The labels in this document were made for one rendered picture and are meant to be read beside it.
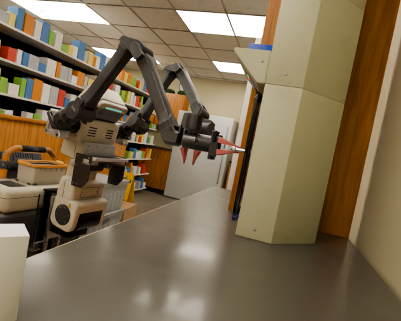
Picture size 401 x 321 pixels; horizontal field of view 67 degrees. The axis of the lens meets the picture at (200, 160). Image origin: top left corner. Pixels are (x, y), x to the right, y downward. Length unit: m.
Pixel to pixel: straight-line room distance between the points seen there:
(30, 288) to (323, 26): 0.95
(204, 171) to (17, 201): 4.61
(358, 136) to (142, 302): 1.05
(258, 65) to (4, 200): 1.32
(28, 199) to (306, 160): 1.37
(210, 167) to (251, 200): 5.05
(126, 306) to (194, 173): 5.61
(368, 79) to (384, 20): 0.23
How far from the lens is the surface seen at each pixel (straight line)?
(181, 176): 6.15
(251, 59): 0.99
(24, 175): 1.88
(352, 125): 1.34
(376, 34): 1.43
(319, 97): 1.01
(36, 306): 0.50
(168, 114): 1.13
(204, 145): 1.05
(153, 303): 0.52
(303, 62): 0.98
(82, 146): 1.61
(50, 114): 1.49
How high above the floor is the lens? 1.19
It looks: 3 degrees down
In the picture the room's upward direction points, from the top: 11 degrees clockwise
